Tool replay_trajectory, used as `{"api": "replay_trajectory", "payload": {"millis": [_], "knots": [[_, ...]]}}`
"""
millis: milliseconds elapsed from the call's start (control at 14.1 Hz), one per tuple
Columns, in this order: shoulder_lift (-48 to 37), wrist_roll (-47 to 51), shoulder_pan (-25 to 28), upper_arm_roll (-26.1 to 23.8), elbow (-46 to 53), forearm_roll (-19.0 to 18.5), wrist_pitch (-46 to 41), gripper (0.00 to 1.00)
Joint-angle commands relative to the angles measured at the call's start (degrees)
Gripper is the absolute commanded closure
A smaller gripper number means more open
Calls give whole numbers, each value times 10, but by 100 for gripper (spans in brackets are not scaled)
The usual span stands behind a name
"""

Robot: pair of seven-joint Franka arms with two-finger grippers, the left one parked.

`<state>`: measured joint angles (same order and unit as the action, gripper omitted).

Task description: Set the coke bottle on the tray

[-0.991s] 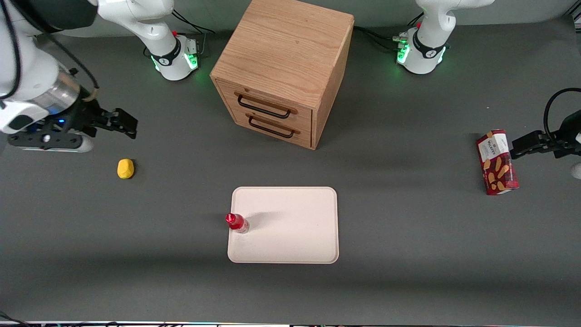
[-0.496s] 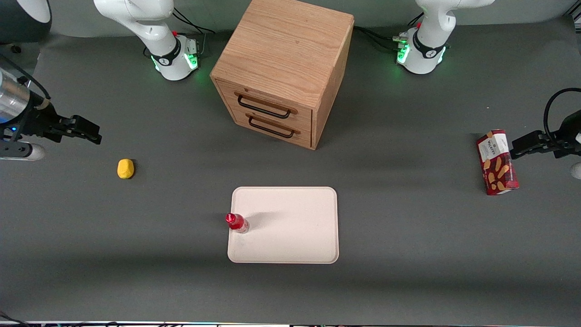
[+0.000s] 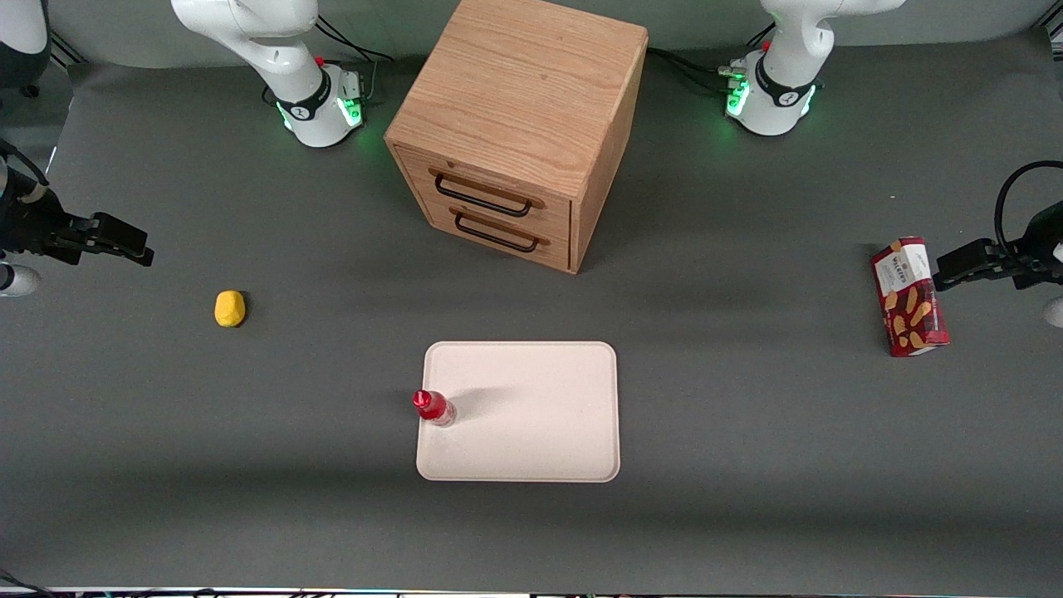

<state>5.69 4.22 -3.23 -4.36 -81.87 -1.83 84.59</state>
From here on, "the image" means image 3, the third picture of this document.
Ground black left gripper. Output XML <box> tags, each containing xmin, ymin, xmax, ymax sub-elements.
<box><xmin>933</xmin><ymin>202</ymin><xmax>1063</xmax><ymax>292</ymax></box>

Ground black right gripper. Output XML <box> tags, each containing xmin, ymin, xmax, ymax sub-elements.
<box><xmin>0</xmin><ymin>192</ymin><xmax>155</xmax><ymax>268</ymax></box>

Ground red coke bottle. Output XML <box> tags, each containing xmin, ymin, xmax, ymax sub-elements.
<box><xmin>412</xmin><ymin>388</ymin><xmax>458</xmax><ymax>429</ymax></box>

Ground beige plastic tray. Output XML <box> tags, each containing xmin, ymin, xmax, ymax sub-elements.
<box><xmin>415</xmin><ymin>341</ymin><xmax>622</xmax><ymax>483</ymax></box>

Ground red cookie box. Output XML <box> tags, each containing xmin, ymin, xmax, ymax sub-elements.
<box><xmin>870</xmin><ymin>236</ymin><xmax>952</xmax><ymax>359</ymax></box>

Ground yellow lemon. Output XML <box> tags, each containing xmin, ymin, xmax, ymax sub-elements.
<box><xmin>213</xmin><ymin>289</ymin><xmax>247</xmax><ymax>329</ymax></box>

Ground grey table mat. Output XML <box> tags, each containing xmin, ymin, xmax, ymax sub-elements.
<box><xmin>0</xmin><ymin>32</ymin><xmax>1063</xmax><ymax>593</ymax></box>

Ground wooden drawer front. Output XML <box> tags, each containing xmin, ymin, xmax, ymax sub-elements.
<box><xmin>395</xmin><ymin>144</ymin><xmax>573</xmax><ymax>239</ymax></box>
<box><xmin>414</xmin><ymin>186</ymin><xmax>572</xmax><ymax>273</ymax></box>

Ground wooden drawer cabinet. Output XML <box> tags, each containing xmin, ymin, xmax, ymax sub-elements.
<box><xmin>384</xmin><ymin>0</ymin><xmax>649</xmax><ymax>276</ymax></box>

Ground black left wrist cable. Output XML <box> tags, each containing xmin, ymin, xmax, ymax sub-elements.
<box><xmin>993</xmin><ymin>160</ymin><xmax>1063</xmax><ymax>260</ymax></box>

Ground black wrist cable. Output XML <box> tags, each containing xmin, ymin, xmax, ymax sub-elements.
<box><xmin>993</xmin><ymin>160</ymin><xmax>1063</xmax><ymax>260</ymax></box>
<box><xmin>0</xmin><ymin>137</ymin><xmax>50</xmax><ymax>205</ymax></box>

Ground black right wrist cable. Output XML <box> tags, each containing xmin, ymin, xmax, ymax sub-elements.
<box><xmin>0</xmin><ymin>137</ymin><xmax>50</xmax><ymax>205</ymax></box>

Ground black right arm base cables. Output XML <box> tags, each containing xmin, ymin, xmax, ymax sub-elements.
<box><xmin>313</xmin><ymin>17</ymin><xmax>399</xmax><ymax>65</ymax></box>

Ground black arm base cables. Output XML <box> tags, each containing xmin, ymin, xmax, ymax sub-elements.
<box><xmin>646</xmin><ymin>22</ymin><xmax>778</xmax><ymax>97</ymax></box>
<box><xmin>313</xmin><ymin>17</ymin><xmax>399</xmax><ymax>65</ymax></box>

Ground black left arm base cables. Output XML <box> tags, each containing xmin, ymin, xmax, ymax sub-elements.
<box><xmin>646</xmin><ymin>22</ymin><xmax>778</xmax><ymax>97</ymax></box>

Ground black cable at table edge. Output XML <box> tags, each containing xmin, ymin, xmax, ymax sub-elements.
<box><xmin>0</xmin><ymin>570</ymin><xmax>52</xmax><ymax>598</ymax></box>

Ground black metal drawer handle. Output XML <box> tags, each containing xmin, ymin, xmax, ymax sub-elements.
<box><xmin>454</xmin><ymin>209</ymin><xmax>540</xmax><ymax>253</ymax></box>
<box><xmin>434</xmin><ymin>172</ymin><xmax>534</xmax><ymax>218</ymax></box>

